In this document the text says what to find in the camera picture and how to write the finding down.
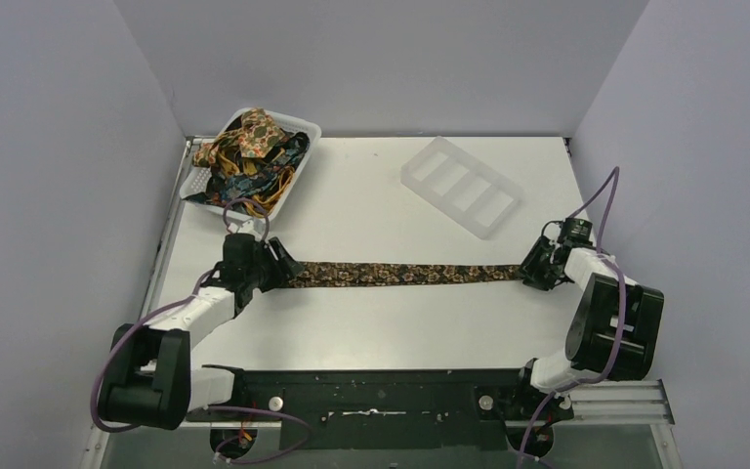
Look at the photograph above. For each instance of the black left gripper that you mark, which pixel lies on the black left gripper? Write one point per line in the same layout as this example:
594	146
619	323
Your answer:
274	264

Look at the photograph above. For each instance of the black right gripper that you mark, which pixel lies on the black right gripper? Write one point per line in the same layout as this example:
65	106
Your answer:
534	278

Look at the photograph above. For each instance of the brown floral tie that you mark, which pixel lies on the brown floral tie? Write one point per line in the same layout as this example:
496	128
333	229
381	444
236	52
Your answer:
348	275

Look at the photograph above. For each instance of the clear compartment tray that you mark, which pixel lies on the clear compartment tray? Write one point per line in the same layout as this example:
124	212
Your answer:
462	187

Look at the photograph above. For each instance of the white plastic basket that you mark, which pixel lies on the white plastic basket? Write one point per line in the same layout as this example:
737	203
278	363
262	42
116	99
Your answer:
191	189

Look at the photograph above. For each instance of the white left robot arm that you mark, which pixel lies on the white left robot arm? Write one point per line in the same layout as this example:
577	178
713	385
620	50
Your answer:
149	378

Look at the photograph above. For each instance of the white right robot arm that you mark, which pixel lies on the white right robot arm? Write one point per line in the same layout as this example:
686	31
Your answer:
614	330

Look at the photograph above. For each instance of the yellow striped tie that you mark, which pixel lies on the yellow striped tie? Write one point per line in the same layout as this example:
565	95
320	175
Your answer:
264	182

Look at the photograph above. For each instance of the dark blue patterned tie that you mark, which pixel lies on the dark blue patterned tie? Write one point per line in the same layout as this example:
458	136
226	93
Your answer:
298	144

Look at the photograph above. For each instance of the orange paisley tie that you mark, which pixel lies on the orange paisley tie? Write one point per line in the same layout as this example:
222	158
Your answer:
253	135

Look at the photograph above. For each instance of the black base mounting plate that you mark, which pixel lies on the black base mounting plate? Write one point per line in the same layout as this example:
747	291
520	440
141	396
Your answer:
489	409

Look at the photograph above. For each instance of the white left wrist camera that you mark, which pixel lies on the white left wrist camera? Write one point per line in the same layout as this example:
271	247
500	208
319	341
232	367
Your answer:
252	227

